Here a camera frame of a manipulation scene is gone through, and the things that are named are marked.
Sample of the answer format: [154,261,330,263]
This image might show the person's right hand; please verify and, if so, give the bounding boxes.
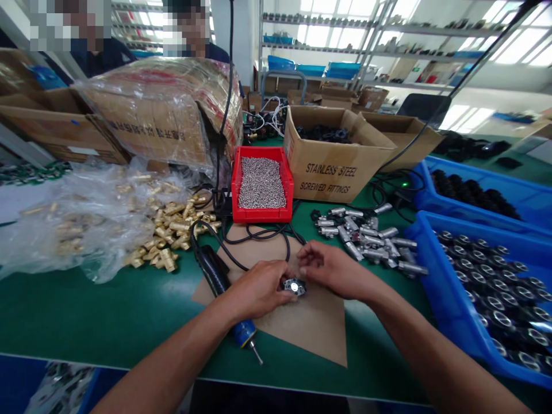
[297,239,384,302]

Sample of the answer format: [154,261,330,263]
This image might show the person's left hand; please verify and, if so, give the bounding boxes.
[220,260,299,323]

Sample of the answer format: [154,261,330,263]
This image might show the person's right index finger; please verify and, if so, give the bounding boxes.
[297,241,328,266]

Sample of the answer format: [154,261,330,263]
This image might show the person's left thumb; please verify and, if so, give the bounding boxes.
[270,291,299,312]

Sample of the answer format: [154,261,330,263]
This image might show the person's left fingers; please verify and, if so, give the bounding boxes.
[258,260,297,289]

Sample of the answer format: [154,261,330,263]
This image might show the person's right thumb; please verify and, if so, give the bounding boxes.
[299,264,329,285]

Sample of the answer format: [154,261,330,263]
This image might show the black round part silver centre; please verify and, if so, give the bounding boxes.
[281,277,309,305]

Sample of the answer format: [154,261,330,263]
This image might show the brown cardboard sheet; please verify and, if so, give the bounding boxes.
[191,223,348,370]

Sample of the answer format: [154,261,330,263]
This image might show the pile of silver valve fittings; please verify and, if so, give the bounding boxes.
[312,201,430,280]

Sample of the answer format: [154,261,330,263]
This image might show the black blue electric screwdriver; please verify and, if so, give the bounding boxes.
[189,221,265,366]

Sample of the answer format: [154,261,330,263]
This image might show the open cardboard box black print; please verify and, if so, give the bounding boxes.
[282,105,398,205]

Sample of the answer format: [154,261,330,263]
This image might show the red plastic bin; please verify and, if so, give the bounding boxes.
[231,145,297,225]

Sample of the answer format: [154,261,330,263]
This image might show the heap of small silver screws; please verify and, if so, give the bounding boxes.
[239,156,288,211]

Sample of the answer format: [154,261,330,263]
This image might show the black power adapter green light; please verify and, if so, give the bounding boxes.
[393,181,423,210]

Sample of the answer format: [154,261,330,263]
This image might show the pile of brass fittings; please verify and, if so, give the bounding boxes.
[124,193,217,274]

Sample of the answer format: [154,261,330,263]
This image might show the blue bin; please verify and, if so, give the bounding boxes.
[404,210,552,392]
[415,155,552,237]

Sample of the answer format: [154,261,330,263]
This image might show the plain open cardboard box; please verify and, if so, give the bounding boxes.
[359,111,446,174]

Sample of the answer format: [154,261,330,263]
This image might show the stack of cardboard boxes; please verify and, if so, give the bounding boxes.
[286,85,390,114]

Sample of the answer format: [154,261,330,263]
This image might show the row of black ribbed parts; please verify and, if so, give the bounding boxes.
[431,168,523,221]

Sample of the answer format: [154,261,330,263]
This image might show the black chair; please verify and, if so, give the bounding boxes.
[396,92,453,127]

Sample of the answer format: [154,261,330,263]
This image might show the pile of black parts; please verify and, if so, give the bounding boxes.
[432,131,525,170]

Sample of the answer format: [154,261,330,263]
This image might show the batch of black silver caps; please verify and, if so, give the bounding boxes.
[434,231,552,375]

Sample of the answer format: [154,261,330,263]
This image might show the plastic wrapped cardboard box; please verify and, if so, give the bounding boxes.
[70,56,245,178]

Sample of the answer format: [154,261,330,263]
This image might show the clear plastic bag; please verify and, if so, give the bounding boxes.
[0,156,196,285]

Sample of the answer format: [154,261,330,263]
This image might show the metal shelving rack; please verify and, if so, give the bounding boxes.
[258,0,552,92]

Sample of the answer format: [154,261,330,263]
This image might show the blue crate of metal parts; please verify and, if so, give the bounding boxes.
[24,361,106,414]

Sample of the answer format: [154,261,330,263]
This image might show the open cardboard box white label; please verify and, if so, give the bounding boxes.
[0,88,132,167]

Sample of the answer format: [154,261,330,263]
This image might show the pile of green parts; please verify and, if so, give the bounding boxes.
[0,160,73,185]

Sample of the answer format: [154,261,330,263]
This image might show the black screwdriver cable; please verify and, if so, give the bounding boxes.
[189,214,308,273]

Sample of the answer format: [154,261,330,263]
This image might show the heap of black ring parts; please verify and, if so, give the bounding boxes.
[296,123,351,143]

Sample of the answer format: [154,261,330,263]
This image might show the pile of black wired valves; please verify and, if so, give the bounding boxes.
[243,96,289,144]

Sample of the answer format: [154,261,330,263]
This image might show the black hanging cable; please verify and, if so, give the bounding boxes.
[375,0,546,174]
[213,0,237,226]

